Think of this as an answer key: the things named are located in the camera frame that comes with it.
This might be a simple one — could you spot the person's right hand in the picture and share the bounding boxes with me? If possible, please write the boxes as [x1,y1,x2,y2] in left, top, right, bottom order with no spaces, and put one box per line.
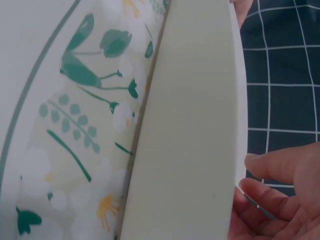
[227,141,320,240]

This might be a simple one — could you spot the person's left hand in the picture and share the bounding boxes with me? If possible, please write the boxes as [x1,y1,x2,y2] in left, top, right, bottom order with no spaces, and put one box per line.
[229,0,255,30]

